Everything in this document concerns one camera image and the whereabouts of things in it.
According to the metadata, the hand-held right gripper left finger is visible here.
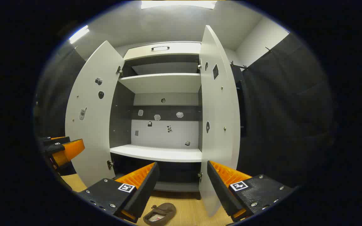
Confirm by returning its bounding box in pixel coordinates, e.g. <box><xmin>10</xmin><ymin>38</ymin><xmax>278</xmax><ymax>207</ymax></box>
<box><xmin>77</xmin><ymin>162</ymin><xmax>160</xmax><ymax>224</ymax></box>

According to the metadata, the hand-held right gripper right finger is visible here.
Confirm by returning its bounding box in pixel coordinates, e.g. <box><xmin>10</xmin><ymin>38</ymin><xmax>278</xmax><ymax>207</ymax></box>
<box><xmin>207</xmin><ymin>161</ymin><xmax>294</xmax><ymax>223</ymax></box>

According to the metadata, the black backdrop cloth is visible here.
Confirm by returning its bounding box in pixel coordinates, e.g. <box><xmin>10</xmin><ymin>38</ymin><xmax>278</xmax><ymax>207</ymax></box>
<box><xmin>231</xmin><ymin>33</ymin><xmax>334</xmax><ymax>189</ymax></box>
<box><xmin>35</xmin><ymin>44</ymin><xmax>87</xmax><ymax>138</ymax></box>

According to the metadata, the white cabinet door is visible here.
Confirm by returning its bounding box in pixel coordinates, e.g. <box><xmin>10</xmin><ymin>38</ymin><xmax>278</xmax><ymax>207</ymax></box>
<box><xmin>198</xmin><ymin>25</ymin><xmax>241</xmax><ymax>217</ymax></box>
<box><xmin>65</xmin><ymin>40</ymin><xmax>125</xmax><ymax>188</ymax></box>

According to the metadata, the white and grey shoe cabinet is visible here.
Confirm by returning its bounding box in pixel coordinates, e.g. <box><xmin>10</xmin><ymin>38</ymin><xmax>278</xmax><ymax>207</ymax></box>
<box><xmin>109</xmin><ymin>41</ymin><xmax>203</xmax><ymax>192</ymax></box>

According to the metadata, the brown fluffy shoe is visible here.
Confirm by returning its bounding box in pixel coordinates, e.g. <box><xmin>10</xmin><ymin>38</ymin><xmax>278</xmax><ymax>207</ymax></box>
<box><xmin>143</xmin><ymin>202</ymin><xmax>177</xmax><ymax>226</ymax></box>

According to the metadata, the ceiling light panel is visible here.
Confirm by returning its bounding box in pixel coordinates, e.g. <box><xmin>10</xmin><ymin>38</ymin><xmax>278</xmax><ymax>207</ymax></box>
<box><xmin>141</xmin><ymin>0</ymin><xmax>217</xmax><ymax>10</ymax></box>
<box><xmin>69</xmin><ymin>25</ymin><xmax>90</xmax><ymax>44</ymax></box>

